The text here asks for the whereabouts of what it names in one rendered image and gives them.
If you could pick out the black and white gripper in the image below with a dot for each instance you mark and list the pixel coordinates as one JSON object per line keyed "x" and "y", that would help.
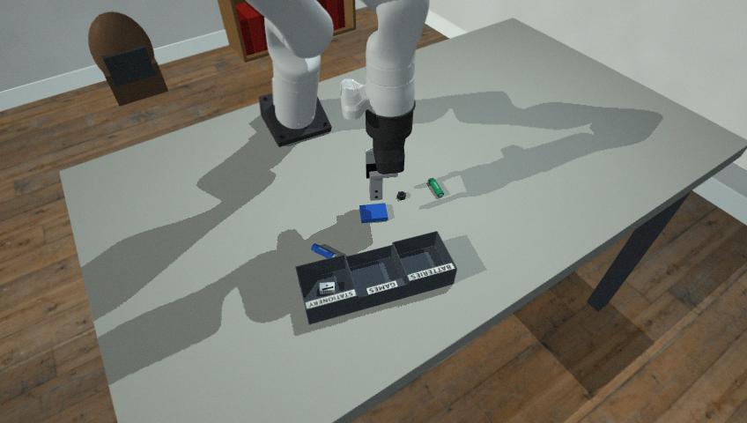
{"x": 389, "y": 116}

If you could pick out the blue aa battery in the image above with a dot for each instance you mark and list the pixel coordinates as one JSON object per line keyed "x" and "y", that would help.
{"x": 322, "y": 251}

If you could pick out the green battery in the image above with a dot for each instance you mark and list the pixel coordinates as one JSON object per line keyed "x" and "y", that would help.
{"x": 436, "y": 187}

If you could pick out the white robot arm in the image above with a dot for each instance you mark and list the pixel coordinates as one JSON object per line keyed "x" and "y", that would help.
{"x": 304, "y": 28}

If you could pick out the black three-compartment bin rack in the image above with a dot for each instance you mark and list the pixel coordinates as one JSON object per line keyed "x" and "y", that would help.
{"x": 407, "y": 267}

